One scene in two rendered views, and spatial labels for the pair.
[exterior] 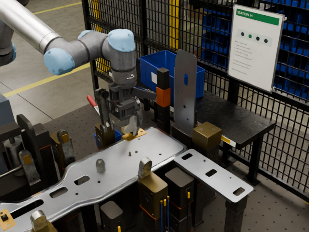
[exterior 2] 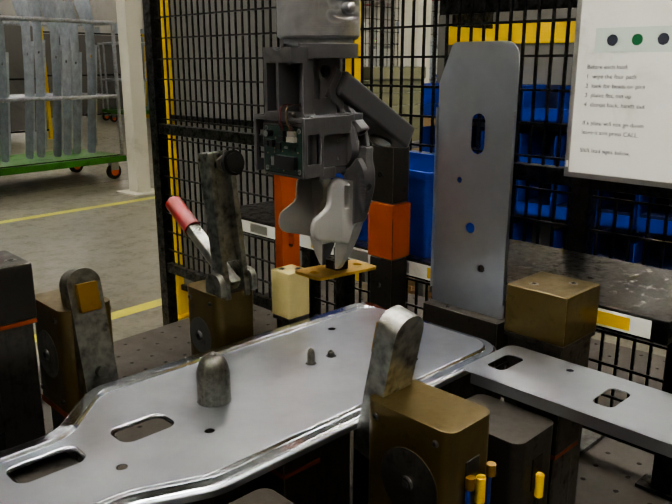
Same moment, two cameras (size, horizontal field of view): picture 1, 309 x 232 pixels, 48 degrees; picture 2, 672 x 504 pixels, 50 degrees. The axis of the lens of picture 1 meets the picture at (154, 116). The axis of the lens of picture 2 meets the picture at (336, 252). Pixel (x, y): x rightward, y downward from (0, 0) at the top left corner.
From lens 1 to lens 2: 60 cm
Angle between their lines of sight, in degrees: 18
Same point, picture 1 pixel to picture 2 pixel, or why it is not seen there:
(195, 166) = (546, 384)
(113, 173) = (262, 407)
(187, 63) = (484, 77)
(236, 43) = (593, 71)
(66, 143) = (93, 315)
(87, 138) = not seen: hidden behind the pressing
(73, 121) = not seen: hidden behind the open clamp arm
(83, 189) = (149, 452)
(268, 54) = not seen: outside the picture
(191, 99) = (495, 194)
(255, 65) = (659, 118)
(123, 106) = (318, 121)
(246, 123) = (653, 285)
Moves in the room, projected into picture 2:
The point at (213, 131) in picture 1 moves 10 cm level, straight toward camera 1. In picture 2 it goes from (576, 287) to (597, 316)
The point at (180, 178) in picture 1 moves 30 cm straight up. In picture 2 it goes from (505, 422) to (525, 104)
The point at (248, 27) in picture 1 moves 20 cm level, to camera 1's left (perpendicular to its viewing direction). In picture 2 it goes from (632, 15) to (492, 14)
